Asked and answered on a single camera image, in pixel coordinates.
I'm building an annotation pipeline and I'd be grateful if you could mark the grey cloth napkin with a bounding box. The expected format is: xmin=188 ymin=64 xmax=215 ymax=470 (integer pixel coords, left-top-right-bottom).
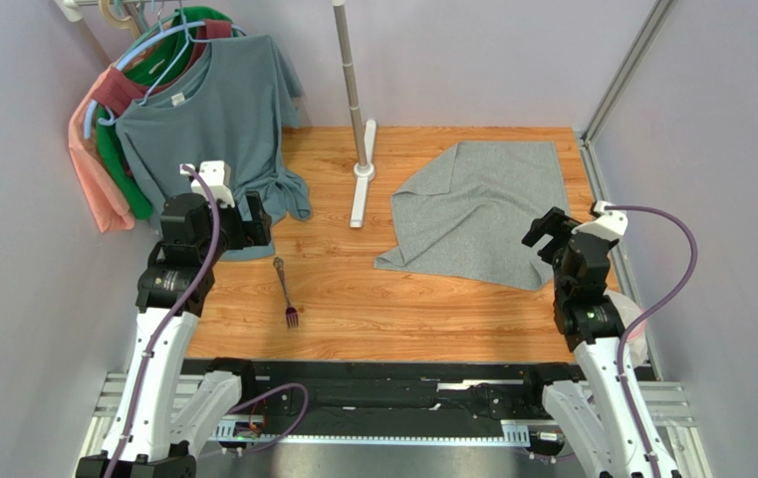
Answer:
xmin=374 ymin=140 xmax=569 ymax=291

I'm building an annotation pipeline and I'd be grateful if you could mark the purple metal fork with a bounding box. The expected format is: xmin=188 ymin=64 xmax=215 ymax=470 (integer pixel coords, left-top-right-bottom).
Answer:
xmin=273 ymin=257 xmax=299 ymax=330

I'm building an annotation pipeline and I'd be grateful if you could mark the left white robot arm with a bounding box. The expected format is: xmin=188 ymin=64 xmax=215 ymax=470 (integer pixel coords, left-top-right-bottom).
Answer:
xmin=75 ymin=192 xmax=271 ymax=477

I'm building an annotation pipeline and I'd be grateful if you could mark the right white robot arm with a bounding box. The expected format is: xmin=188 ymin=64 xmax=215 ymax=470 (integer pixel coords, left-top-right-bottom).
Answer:
xmin=522 ymin=203 xmax=680 ymax=477

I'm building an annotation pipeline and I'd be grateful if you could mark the grey-blue t-shirt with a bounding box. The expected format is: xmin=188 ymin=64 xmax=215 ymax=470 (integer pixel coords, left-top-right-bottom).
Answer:
xmin=116 ymin=35 xmax=312 ymax=227

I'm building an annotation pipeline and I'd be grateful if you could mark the white clothes rack stand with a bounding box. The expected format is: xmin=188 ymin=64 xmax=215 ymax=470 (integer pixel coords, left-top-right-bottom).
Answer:
xmin=332 ymin=0 xmax=378 ymax=229

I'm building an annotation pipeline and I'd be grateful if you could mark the white mesh laundry basket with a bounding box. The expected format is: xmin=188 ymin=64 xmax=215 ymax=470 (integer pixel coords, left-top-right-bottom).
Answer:
xmin=610 ymin=289 xmax=649 ymax=369

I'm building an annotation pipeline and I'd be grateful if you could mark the pink t-shirt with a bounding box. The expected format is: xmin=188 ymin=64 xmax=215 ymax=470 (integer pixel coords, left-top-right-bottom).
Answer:
xmin=68 ymin=71 xmax=135 ymax=233

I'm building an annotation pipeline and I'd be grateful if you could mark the light blue hanger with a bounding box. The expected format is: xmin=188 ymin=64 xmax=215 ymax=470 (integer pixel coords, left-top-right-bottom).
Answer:
xmin=83 ymin=7 xmax=247 ymax=140

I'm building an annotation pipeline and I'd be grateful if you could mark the maroon t-shirt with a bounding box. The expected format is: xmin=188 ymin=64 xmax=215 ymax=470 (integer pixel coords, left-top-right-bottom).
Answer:
xmin=92 ymin=19 xmax=239 ymax=120

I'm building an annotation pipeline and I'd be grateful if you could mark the green t-shirt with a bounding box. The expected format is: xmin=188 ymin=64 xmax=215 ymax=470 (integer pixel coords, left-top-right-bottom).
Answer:
xmin=93 ymin=6 xmax=234 ymax=219

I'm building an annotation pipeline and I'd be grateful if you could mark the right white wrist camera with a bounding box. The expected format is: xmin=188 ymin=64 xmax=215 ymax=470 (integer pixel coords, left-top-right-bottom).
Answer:
xmin=572 ymin=201 xmax=629 ymax=242

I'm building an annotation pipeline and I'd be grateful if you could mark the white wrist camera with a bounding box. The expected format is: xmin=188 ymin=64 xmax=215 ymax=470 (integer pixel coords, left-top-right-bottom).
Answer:
xmin=572 ymin=201 xmax=629 ymax=242
xmin=180 ymin=160 xmax=236 ymax=208

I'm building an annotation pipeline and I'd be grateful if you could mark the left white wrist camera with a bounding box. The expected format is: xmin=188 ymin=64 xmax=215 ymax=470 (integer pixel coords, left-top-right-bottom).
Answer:
xmin=180 ymin=160 xmax=236 ymax=208

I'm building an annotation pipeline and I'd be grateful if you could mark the aluminium frame post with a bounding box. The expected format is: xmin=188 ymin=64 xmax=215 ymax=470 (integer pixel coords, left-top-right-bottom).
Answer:
xmin=580 ymin=0 xmax=676 ymax=143

